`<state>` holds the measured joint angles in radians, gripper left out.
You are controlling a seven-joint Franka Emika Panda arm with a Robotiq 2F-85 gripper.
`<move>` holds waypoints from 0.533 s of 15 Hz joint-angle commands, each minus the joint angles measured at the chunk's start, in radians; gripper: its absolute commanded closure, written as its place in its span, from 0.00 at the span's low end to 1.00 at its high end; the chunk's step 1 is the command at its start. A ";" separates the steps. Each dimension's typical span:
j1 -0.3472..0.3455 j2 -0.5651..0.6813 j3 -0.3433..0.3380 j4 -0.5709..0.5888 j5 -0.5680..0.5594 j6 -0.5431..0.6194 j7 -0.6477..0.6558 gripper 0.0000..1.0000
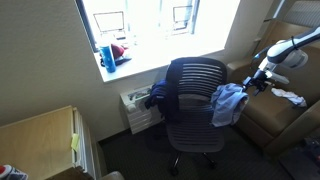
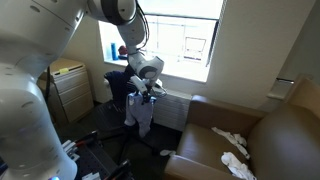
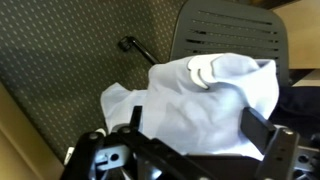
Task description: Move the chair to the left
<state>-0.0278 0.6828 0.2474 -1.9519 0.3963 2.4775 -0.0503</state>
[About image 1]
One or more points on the blue cup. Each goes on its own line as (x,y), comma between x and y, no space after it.
(107,58)

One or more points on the white wall heater unit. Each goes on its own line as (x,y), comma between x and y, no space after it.
(140,110)

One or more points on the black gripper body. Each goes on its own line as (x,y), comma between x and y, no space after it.
(260,79)

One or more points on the window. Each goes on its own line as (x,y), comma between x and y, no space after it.
(156,30)

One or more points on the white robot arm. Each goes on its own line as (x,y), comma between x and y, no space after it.
(286,51)

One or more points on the light blue shirt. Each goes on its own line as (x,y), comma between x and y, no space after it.
(228,105)

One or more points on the navy blue jacket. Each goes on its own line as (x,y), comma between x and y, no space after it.
(161,98)

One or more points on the yellow sticky note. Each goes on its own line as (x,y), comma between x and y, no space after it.
(75,142)

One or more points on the light wooden desk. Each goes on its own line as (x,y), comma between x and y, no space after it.
(36,143)

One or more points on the tan leather sofa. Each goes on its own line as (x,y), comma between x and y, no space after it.
(266,113)

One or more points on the white crumpled cloth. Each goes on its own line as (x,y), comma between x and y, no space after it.
(289,95)

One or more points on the red and white object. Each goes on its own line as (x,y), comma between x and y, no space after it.
(11,172)

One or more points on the red rounded object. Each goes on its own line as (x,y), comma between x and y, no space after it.
(117,50)

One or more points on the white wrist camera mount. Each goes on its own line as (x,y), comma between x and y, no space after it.
(279,78)

